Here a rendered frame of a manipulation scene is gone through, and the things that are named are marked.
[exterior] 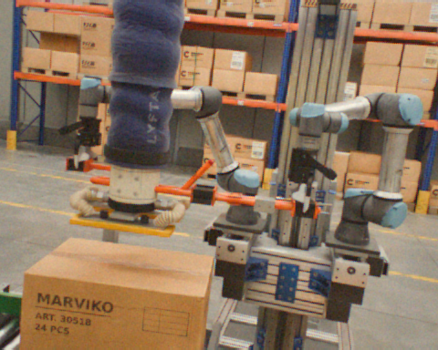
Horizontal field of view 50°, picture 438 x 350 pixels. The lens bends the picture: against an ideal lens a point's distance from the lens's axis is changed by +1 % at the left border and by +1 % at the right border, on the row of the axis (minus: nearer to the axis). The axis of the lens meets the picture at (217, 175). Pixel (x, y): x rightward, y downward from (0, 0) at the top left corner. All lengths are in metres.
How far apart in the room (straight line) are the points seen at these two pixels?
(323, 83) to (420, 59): 6.67
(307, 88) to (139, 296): 1.21
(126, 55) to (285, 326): 1.50
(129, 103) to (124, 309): 0.67
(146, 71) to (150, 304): 0.75
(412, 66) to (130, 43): 7.56
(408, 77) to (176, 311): 7.61
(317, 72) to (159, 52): 0.91
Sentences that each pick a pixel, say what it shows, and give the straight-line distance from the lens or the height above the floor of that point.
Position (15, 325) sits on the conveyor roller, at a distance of 2.25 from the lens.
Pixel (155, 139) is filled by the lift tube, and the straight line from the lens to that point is 1.56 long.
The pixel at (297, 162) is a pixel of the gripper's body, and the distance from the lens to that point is 1.60.
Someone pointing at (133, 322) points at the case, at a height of 0.83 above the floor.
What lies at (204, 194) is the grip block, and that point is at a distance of 1.58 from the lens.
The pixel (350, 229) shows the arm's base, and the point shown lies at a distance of 2.08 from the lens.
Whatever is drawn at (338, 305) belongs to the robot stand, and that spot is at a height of 0.79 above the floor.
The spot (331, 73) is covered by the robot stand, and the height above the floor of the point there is 1.75.
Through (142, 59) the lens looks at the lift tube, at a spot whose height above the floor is 1.68.
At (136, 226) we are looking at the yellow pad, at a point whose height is 1.14.
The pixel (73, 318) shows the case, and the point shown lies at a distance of 1.69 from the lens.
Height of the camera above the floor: 1.59
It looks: 10 degrees down
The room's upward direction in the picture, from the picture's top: 7 degrees clockwise
